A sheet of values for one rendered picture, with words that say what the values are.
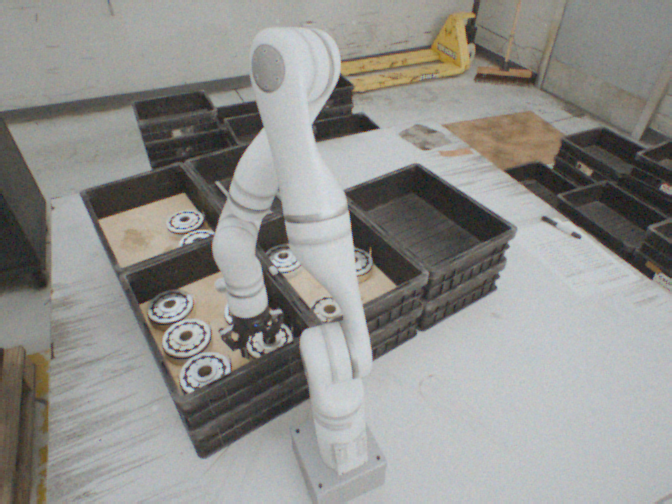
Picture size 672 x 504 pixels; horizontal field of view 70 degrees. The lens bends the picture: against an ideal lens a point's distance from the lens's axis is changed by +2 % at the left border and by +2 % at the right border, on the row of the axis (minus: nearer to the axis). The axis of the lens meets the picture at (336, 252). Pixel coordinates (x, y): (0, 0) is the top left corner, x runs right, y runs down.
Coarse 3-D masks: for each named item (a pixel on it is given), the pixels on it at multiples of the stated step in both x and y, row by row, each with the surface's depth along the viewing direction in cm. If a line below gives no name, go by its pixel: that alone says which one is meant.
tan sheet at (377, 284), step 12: (300, 276) 122; (312, 276) 122; (372, 276) 122; (384, 276) 122; (300, 288) 119; (312, 288) 119; (324, 288) 119; (360, 288) 119; (372, 288) 119; (384, 288) 119; (312, 300) 116
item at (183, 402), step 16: (208, 240) 117; (176, 256) 113; (256, 256) 113; (128, 272) 109; (128, 288) 105; (144, 320) 98; (304, 320) 98; (160, 352) 92; (272, 352) 92; (288, 352) 93; (160, 368) 89; (240, 368) 89; (256, 368) 90; (176, 384) 87; (208, 384) 87; (224, 384) 87; (176, 400) 84; (192, 400) 85
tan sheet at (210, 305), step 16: (192, 288) 119; (208, 288) 119; (144, 304) 115; (208, 304) 115; (224, 304) 115; (208, 320) 111; (224, 320) 111; (160, 336) 107; (224, 352) 104; (176, 368) 101
